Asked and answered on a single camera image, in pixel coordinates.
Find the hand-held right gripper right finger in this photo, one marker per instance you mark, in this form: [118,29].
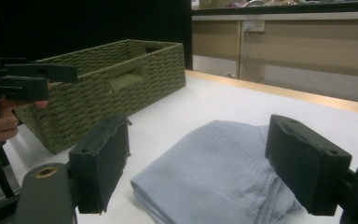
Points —
[304,165]

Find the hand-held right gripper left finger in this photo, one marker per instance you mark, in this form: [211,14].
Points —
[101,165]

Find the black curtain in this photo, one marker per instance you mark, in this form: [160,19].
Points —
[80,25]

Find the green woven basket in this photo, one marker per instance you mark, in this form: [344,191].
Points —
[105,90]

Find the light blue folded cloth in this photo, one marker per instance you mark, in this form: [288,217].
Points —
[217,174]

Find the beige counter cabinet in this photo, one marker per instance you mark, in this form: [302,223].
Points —
[307,49]

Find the white wall outlet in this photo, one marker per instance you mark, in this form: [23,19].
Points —
[254,26]

